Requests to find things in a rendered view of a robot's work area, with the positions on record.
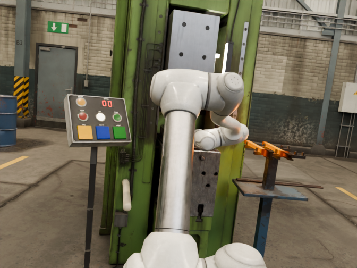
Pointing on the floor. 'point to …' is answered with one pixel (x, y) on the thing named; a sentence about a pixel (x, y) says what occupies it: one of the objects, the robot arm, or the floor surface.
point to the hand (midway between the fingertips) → (190, 131)
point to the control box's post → (90, 205)
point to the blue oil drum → (8, 120)
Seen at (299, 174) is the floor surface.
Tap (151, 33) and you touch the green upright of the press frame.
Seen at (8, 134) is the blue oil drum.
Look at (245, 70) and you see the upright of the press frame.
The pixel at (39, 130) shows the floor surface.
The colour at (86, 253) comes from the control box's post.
